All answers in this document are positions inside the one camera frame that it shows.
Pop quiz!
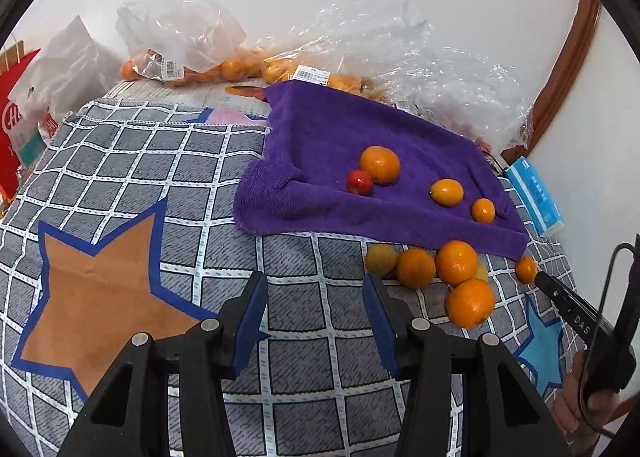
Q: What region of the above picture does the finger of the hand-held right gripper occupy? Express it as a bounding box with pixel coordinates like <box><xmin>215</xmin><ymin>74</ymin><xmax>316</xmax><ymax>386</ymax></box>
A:
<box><xmin>534</xmin><ymin>271</ymin><xmax>613</xmax><ymax>340</ymax></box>

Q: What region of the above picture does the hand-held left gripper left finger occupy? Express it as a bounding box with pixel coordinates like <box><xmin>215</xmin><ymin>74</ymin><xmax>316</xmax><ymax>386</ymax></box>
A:
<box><xmin>60</xmin><ymin>271</ymin><xmax>271</xmax><ymax>457</ymax></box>

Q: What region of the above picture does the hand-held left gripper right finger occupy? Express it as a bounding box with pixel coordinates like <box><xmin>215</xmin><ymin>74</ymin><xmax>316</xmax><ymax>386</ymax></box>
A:
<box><xmin>361</xmin><ymin>273</ymin><xmax>573</xmax><ymax>457</ymax></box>

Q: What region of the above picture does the large orange mandarin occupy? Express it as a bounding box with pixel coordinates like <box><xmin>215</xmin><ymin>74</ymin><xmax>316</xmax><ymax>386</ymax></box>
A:
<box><xmin>445</xmin><ymin>278</ymin><xmax>497</xmax><ymax>329</ymax></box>

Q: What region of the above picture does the red cherry tomato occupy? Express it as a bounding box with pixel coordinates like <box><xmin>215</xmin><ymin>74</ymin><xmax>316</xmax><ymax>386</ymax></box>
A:
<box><xmin>347</xmin><ymin>169</ymin><xmax>374</xmax><ymax>196</ymax></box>

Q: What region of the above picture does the oval orange kumquat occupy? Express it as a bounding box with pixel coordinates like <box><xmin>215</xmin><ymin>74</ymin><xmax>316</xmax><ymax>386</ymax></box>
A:
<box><xmin>430</xmin><ymin>178</ymin><xmax>466</xmax><ymax>208</ymax></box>

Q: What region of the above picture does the purple towel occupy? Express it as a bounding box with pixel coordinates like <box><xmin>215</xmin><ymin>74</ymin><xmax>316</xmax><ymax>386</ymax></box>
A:
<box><xmin>232</xmin><ymin>81</ymin><xmax>530</xmax><ymax>258</ymax></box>

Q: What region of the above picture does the person's right hand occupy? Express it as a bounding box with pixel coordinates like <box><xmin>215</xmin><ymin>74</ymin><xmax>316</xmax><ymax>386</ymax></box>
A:
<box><xmin>554</xmin><ymin>349</ymin><xmax>626</xmax><ymax>445</ymax></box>

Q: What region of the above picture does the blue tissue pack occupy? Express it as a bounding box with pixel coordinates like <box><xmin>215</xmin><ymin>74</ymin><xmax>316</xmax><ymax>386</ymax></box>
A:
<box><xmin>502</xmin><ymin>156</ymin><xmax>565</xmax><ymax>238</ymax></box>

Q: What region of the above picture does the grey checked star blanket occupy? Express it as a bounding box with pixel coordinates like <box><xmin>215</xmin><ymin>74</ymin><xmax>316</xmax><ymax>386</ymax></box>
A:
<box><xmin>0</xmin><ymin>97</ymin><xmax>586</xmax><ymax>457</ymax></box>

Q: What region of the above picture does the printed white bed sheet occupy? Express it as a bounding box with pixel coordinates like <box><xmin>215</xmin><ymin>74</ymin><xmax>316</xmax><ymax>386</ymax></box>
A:
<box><xmin>65</xmin><ymin>82</ymin><xmax>273</xmax><ymax>128</ymax></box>

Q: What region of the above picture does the clear bag of oranges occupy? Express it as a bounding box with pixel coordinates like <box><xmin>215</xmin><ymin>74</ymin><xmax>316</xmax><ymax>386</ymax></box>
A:
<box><xmin>116</xmin><ymin>0</ymin><xmax>248</xmax><ymax>90</ymax></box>
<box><xmin>220</xmin><ymin>0</ymin><xmax>436</xmax><ymax>102</ymax></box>

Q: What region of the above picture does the white plastic bag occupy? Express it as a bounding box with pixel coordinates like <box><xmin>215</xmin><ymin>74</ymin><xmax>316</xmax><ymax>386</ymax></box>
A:
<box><xmin>7</xmin><ymin>14</ymin><xmax>126</xmax><ymax>168</ymax></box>

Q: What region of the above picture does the red paper bag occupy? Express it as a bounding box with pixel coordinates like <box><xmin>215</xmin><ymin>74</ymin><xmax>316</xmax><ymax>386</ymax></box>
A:
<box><xmin>0</xmin><ymin>49</ymin><xmax>43</xmax><ymax>198</ymax></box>

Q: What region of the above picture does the black cable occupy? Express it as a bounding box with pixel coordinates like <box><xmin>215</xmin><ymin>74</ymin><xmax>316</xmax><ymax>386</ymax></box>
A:
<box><xmin>575</xmin><ymin>243</ymin><xmax>640</xmax><ymax>440</ymax></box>

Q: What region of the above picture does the brown wooden door frame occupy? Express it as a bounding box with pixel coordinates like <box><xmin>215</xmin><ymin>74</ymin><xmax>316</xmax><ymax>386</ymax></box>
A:
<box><xmin>502</xmin><ymin>0</ymin><xmax>603</xmax><ymax>165</ymax></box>

